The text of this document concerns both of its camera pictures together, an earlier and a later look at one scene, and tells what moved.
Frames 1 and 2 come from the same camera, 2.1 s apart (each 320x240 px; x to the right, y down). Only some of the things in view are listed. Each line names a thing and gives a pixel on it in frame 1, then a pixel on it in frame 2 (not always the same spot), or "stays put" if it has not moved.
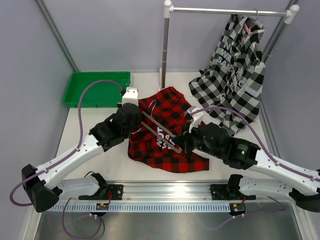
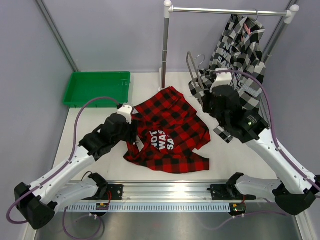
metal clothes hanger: [178, 150] to [202, 62]
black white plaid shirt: [235, 77] stays put
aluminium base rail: [168, 191] stays put
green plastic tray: [100, 94] stays put
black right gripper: [184, 140] to [206, 108]
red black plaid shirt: [163, 115] stays put
